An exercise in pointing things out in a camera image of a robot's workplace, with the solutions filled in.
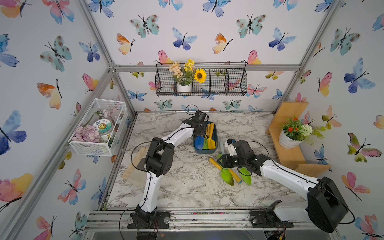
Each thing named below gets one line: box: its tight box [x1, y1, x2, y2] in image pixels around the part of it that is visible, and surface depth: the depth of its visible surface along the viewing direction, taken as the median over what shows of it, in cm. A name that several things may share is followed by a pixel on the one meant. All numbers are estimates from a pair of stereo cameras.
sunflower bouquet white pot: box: [168, 58, 207, 93], surface depth 86 cm
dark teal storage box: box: [193, 121, 219, 154], surface depth 100 cm
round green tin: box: [93, 119, 114, 138], surface depth 67 cm
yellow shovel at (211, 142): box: [208, 122, 216, 150], surface depth 103 cm
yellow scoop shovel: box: [207, 123, 213, 150], surface depth 104 cm
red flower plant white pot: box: [279, 116, 326, 149], surface depth 84 cm
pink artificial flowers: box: [72, 124, 101, 143], surface depth 61 cm
